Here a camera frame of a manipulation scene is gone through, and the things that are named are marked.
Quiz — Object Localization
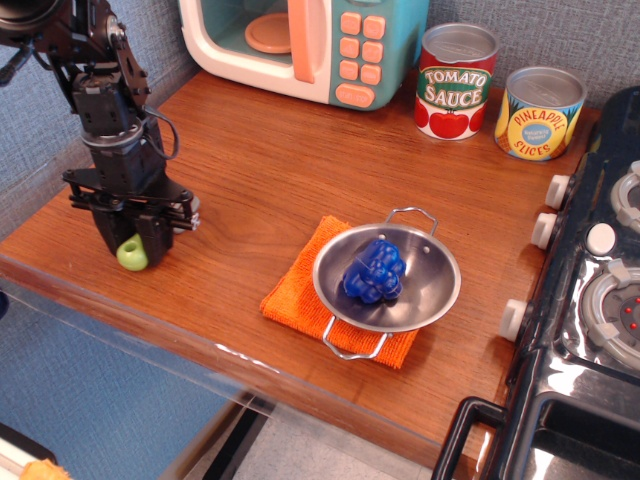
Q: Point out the white stove knob rear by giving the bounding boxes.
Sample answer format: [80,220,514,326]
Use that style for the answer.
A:
[545,175,571,210]

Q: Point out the white stove knob middle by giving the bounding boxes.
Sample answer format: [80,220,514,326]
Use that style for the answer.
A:
[530,213,557,250]

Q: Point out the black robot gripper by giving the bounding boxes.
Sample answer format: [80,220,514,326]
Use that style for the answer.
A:
[62,117,200,267]

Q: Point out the steel two-handled pan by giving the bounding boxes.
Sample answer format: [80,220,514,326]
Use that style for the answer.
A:
[312,206,462,360]

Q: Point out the blue toy bell pepper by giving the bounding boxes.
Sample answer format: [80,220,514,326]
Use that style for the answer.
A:
[343,239,406,304]

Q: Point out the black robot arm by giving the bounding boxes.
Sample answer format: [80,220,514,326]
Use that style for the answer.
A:
[1,1,200,271]

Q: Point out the orange microfibre cloth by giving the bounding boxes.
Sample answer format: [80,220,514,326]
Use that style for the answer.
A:
[259,215,420,371]

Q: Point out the teal toy microwave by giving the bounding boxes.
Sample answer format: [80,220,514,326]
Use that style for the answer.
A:
[179,1,429,111]

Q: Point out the tomato sauce can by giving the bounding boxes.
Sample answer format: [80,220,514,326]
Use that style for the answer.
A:
[414,23,500,140]

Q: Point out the black toy stove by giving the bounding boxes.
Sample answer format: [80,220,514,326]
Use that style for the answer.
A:
[431,86,640,480]

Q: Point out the black oven door handle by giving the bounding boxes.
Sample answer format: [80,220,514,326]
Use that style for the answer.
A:
[432,396,507,480]

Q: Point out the pineapple slices can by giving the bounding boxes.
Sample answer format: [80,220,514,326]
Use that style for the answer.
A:
[494,66,587,162]

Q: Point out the white stove knob front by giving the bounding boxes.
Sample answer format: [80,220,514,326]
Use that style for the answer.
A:
[499,299,528,342]

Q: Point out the orange object bottom left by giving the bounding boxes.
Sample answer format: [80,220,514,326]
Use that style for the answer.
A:
[19,459,71,480]

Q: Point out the green handled grey spatula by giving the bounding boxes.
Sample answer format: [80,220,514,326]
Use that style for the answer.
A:
[116,196,200,272]

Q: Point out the white stove knob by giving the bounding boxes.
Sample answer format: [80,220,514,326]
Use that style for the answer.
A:
[530,213,557,250]
[545,175,571,210]
[499,299,528,342]

